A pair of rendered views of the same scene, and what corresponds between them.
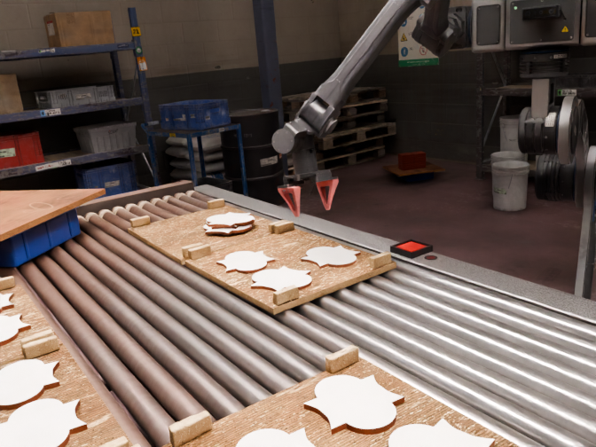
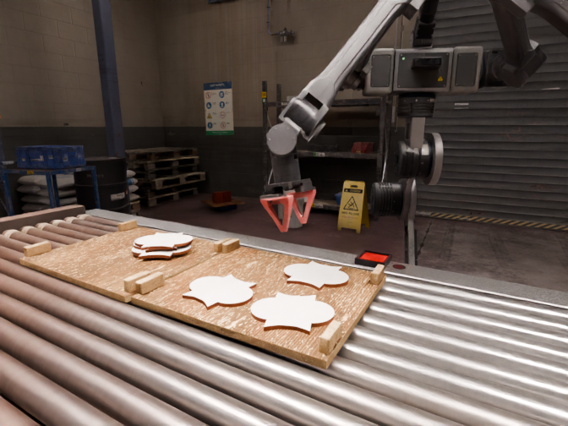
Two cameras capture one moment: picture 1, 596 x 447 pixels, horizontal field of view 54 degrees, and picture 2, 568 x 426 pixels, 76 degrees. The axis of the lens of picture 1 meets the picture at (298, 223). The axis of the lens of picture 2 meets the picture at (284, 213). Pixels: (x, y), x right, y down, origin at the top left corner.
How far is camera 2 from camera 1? 0.80 m
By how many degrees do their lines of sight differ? 26
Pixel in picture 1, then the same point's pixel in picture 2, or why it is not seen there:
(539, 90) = (417, 126)
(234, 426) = not seen: outside the picture
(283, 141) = (281, 139)
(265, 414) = not seen: outside the picture
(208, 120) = (66, 161)
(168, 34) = (20, 93)
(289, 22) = (125, 97)
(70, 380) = not seen: outside the picture
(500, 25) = (390, 71)
